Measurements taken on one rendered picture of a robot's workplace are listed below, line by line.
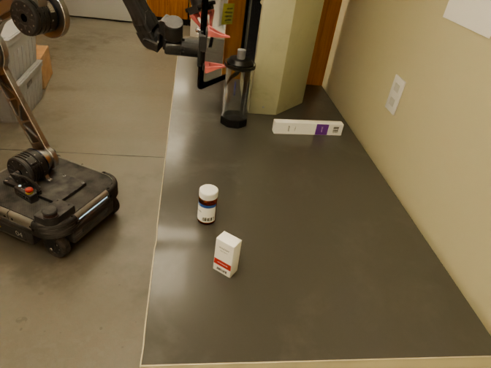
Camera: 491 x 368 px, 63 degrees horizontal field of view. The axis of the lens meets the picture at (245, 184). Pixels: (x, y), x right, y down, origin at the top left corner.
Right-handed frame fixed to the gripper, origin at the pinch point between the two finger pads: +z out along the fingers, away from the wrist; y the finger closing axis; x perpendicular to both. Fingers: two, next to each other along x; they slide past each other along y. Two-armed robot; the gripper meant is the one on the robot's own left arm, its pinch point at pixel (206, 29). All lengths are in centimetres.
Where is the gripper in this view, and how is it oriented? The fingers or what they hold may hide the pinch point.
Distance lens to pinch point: 165.7
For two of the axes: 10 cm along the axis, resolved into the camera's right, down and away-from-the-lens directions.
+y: -8.0, 0.0, 5.9
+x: -5.3, 4.5, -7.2
